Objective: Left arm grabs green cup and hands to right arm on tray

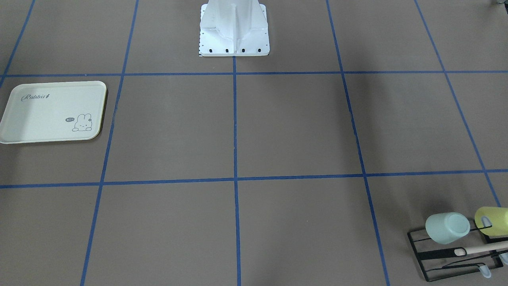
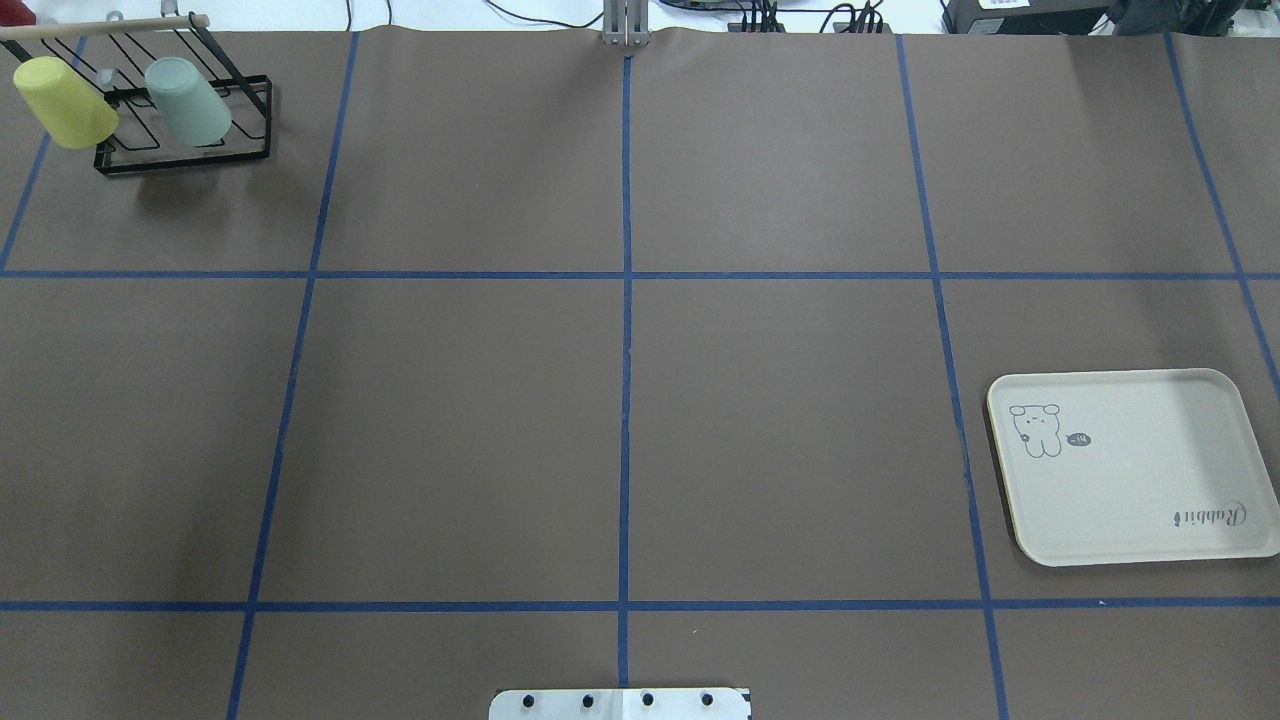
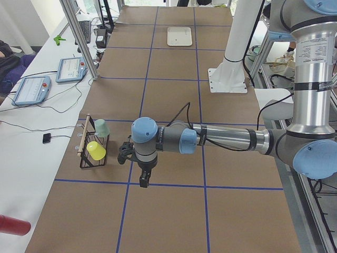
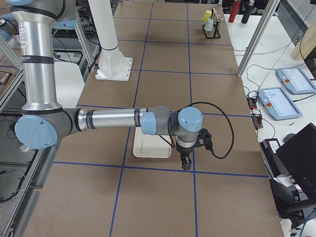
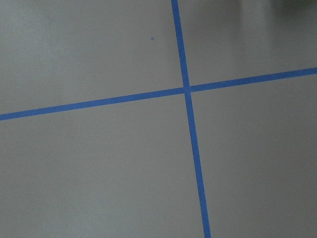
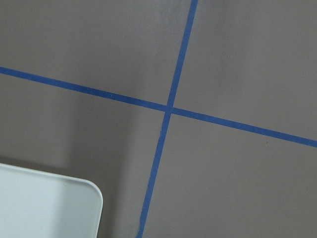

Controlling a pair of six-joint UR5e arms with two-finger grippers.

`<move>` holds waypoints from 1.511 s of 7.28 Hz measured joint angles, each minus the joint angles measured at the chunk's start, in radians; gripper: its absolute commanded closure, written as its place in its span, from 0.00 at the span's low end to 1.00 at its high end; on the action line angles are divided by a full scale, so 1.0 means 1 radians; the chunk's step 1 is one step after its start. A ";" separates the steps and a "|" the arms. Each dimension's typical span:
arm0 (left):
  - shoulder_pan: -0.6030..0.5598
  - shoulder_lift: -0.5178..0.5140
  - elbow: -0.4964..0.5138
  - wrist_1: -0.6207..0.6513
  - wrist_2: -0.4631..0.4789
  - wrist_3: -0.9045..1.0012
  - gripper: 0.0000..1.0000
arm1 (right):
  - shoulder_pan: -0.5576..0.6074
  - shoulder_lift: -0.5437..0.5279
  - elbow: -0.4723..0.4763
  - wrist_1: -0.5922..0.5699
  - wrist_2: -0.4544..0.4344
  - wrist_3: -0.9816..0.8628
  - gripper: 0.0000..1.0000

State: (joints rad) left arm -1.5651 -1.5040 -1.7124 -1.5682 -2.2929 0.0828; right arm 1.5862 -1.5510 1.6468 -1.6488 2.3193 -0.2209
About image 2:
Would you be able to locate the cream rabbit tray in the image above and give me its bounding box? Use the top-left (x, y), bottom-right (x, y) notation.
top-left (986, 368), bottom-right (1277, 568)

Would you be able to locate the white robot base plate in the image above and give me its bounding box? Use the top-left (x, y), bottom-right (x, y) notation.
top-left (488, 687), bottom-right (753, 719)

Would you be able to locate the yellow plastic cup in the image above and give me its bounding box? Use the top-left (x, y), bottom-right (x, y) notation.
top-left (12, 56), bottom-right (119, 150)

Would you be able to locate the aluminium frame post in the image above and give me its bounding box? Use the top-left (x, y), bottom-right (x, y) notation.
top-left (600, 0), bottom-right (652, 47)

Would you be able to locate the black box device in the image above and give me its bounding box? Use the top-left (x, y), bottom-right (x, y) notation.
top-left (941, 1), bottom-right (1112, 36)

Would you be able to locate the green plastic cup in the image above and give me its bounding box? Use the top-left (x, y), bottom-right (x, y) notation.
top-left (143, 56), bottom-right (233, 147)

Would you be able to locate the black wire cup rack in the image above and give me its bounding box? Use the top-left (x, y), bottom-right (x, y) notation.
top-left (3, 1), bottom-right (274, 176)

